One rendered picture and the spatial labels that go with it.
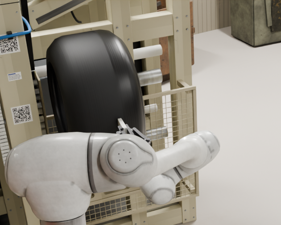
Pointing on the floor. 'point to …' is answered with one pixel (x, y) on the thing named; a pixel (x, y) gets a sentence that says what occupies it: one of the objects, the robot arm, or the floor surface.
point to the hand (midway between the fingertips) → (122, 126)
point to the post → (19, 59)
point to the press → (260, 21)
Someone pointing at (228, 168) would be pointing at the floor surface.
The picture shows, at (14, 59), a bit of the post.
